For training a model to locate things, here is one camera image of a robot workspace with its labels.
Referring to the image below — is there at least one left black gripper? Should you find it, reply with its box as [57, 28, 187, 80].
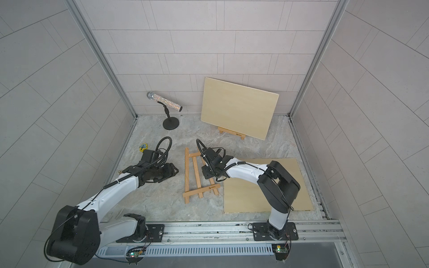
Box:
[150, 162, 182, 182]

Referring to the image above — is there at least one wooden easel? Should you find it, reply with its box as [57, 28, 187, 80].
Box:
[218, 127, 246, 140]
[183, 147, 220, 204]

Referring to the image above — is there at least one plywood board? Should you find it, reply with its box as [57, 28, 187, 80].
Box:
[223, 158, 314, 213]
[201, 77, 279, 140]

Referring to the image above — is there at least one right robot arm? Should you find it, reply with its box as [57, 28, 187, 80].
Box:
[197, 140, 301, 240]

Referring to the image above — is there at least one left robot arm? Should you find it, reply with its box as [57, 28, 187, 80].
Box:
[43, 148, 179, 265]

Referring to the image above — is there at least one yellow blue small toy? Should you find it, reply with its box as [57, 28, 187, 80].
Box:
[139, 143, 148, 153]

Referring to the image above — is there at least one glitter microphone on stand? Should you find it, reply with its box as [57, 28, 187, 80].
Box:
[147, 92, 183, 130]

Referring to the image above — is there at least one left circuit board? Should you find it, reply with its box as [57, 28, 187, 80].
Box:
[125, 247, 146, 265]

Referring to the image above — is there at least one circuit board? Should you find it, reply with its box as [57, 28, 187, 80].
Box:
[125, 247, 146, 265]
[271, 244, 290, 261]

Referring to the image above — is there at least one right circuit board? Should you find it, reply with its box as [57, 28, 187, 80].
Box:
[271, 244, 290, 261]

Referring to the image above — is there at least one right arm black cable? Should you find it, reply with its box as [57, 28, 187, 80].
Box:
[196, 138, 294, 215]

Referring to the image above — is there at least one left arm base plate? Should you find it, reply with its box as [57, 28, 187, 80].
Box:
[116, 224, 165, 243]

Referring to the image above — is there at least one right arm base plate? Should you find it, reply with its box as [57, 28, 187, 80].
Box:
[248, 222, 299, 241]

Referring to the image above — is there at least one aluminium mounting rail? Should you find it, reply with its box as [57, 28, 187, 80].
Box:
[63, 219, 347, 247]

